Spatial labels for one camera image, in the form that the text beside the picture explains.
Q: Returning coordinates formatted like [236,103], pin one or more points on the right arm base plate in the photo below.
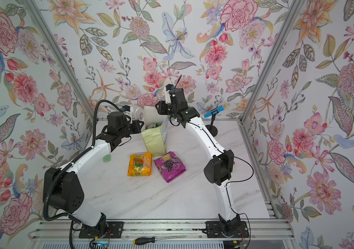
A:
[214,229]

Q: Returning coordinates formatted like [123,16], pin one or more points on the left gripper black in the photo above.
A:
[134,124]

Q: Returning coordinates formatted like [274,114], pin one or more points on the black yellow screwdriver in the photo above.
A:
[147,240]

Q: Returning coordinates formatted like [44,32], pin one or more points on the paper bag white green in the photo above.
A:
[154,130]

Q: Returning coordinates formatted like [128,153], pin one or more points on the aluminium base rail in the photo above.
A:
[260,229]

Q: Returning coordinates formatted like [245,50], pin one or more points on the purple magenta snack bag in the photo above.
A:
[170,166]

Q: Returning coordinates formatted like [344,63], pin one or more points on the small green block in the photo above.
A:
[107,158]

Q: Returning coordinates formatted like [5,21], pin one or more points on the yellow orange snack bag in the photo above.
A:
[140,164]

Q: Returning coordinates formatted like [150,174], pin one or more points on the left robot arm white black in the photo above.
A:
[63,194]

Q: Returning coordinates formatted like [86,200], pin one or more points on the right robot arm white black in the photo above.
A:
[218,170]

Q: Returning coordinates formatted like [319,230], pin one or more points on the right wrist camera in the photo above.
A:
[170,96]

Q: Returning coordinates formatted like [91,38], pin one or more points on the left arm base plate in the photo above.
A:
[111,230]

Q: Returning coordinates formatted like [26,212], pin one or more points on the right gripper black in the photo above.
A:
[163,106]

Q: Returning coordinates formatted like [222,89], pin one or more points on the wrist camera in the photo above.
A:
[170,96]
[126,109]

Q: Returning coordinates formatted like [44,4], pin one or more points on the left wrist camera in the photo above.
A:
[126,109]

